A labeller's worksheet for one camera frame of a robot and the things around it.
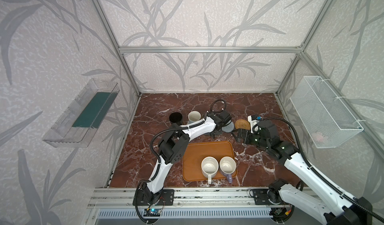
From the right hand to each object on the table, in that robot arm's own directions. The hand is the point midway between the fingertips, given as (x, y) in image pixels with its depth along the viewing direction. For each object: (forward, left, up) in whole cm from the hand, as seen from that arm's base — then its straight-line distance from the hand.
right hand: (237, 128), depth 78 cm
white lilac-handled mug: (-14, +5, -18) cm, 23 cm away
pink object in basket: (-6, -38, +2) cm, 39 cm away
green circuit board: (-35, +43, -19) cm, 59 cm away
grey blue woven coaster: (+12, +1, -20) cm, 23 cm away
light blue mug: (+15, +25, -10) cm, 30 cm away
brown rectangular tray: (-6, +24, -18) cm, 30 cm away
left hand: (+8, +10, -14) cm, 19 cm away
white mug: (-15, +15, -17) cm, 27 cm away
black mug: (+13, +36, -8) cm, 39 cm away
